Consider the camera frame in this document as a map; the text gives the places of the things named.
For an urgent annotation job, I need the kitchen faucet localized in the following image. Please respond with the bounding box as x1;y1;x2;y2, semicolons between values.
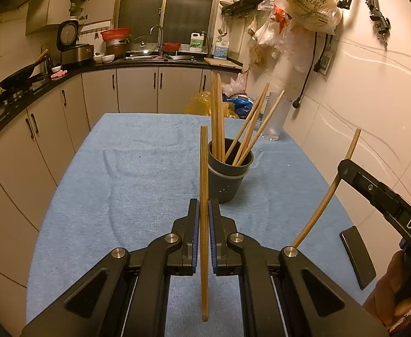
149;24;164;56

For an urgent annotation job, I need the person's right hand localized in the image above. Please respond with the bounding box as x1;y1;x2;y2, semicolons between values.
363;250;411;333

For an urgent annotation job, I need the black phone on mat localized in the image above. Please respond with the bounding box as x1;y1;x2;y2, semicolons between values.
339;226;377;290

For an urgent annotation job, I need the black utensil holder cup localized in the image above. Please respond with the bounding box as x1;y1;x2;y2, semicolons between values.
208;142;254;203

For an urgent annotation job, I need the blue towel table mat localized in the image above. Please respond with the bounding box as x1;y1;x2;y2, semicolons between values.
26;114;377;336

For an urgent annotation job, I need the frosted glass mug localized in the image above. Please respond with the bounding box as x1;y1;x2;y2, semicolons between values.
262;91;292;141

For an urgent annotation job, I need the yellow plastic bag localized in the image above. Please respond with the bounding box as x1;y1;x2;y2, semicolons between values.
183;91;239;119

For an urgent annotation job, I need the blue plastic bag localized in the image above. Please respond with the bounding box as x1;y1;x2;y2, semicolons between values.
226;94;255;119

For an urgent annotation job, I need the blue label detergent bottle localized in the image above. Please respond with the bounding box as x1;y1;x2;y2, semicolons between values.
213;37;229;59

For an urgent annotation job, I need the glass pot lid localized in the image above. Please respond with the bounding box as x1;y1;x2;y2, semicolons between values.
129;40;158;56

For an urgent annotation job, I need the green label detergent jug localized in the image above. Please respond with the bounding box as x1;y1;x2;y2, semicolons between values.
189;32;205;53

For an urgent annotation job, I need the pink cloth on counter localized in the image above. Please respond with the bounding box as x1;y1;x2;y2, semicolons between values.
50;70;68;80

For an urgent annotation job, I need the red basin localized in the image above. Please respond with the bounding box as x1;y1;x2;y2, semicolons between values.
101;28;131;42

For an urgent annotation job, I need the black wok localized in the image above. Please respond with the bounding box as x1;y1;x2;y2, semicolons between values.
0;49;49;90

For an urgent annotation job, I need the rice cooker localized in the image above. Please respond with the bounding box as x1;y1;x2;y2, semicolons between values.
56;18;93;68

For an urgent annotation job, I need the black power cable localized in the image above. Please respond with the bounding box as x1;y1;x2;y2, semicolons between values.
292;31;319;110

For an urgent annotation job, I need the wall utensil rack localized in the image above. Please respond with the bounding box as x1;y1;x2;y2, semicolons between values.
222;0;264;17

